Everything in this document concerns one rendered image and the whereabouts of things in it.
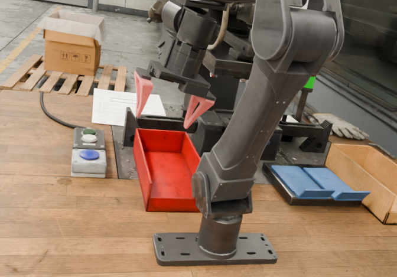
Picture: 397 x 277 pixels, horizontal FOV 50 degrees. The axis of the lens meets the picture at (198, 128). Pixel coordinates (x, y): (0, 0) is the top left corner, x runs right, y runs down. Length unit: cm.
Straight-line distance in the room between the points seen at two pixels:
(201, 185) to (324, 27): 28
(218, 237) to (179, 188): 22
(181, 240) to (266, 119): 26
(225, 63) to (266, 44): 46
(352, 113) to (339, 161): 66
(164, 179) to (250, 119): 37
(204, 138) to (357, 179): 36
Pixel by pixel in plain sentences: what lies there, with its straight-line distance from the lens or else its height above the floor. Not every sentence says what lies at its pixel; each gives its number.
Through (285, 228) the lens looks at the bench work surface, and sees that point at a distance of 83.
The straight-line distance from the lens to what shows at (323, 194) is 92.
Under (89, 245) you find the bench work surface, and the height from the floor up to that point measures 90.
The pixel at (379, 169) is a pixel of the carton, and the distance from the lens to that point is 115.
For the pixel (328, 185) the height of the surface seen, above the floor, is 92.
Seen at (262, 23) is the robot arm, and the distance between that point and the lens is 52.
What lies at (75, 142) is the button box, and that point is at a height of 93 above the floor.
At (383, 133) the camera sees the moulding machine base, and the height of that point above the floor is 91.
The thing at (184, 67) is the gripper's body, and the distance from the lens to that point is 73.
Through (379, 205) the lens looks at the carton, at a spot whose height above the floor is 93.
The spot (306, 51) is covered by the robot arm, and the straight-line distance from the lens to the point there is 51.
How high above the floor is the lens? 133
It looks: 21 degrees down
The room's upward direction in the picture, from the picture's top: 10 degrees clockwise
